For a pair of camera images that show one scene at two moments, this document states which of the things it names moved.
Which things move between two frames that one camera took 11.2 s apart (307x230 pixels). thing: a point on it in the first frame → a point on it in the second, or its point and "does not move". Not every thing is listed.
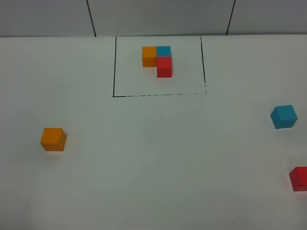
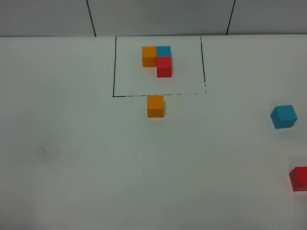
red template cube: [164, 66] does not move
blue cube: [283, 116] does not move
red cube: [298, 178] does not move
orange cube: [53, 139] → [155, 106]
